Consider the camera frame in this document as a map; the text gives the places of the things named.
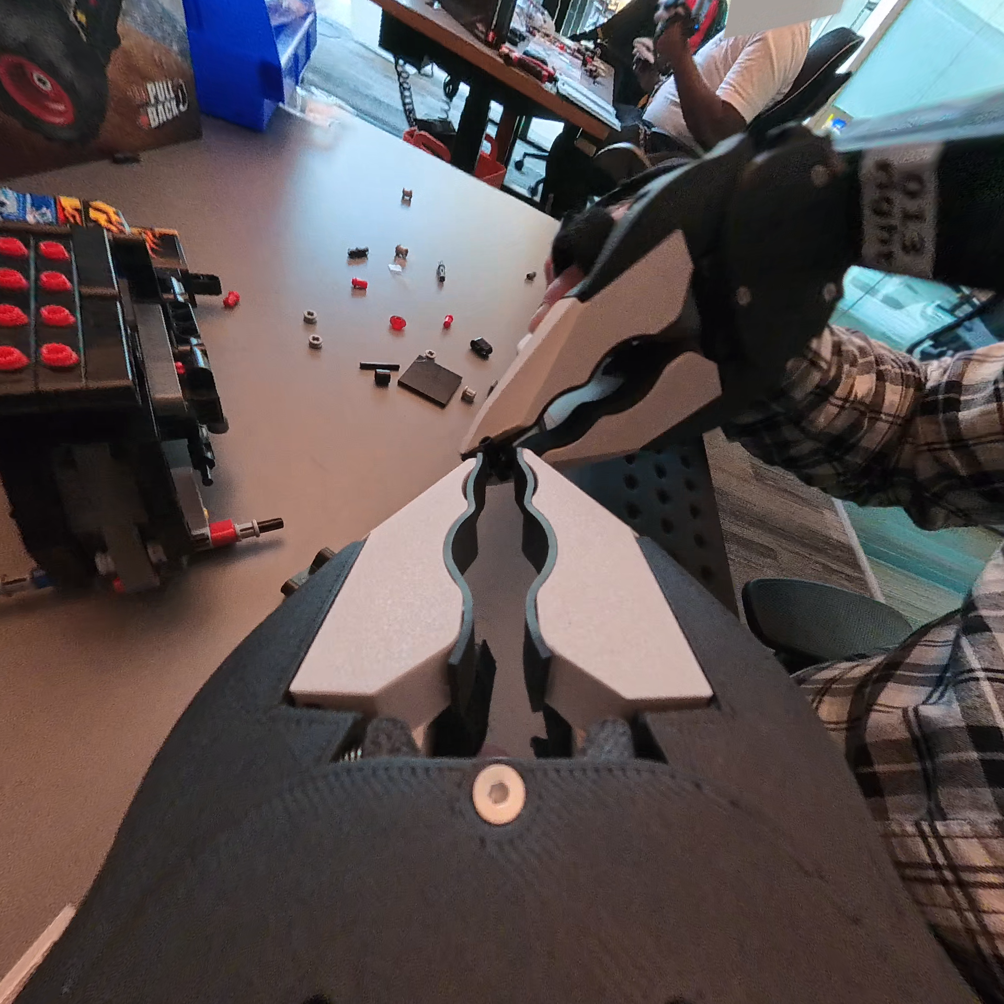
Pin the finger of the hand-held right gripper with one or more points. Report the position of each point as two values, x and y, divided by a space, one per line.
596 329
667 408

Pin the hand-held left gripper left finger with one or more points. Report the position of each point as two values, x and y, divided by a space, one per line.
376 620

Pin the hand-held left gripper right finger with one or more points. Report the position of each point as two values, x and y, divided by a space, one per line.
627 620

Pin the short black toy beam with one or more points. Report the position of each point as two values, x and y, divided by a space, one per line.
496 463

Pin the flame-printed toy truck model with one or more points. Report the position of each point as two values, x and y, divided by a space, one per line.
94 392

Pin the person's right forearm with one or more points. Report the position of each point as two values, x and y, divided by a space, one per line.
878 423

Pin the grey desk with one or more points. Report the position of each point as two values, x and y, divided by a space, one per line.
314 470

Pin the person's right hand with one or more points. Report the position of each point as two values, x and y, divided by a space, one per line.
553 294

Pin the dark perforated panel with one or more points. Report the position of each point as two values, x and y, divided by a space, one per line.
667 510

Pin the black flat square toy panel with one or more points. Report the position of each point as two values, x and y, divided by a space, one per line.
430 382

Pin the black office chair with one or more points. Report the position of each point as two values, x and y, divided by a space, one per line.
823 620

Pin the red crate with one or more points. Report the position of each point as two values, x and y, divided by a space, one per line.
470 161

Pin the blue storage bin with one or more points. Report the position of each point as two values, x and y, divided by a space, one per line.
243 55

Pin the toy truck set box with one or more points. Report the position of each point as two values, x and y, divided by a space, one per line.
118 78

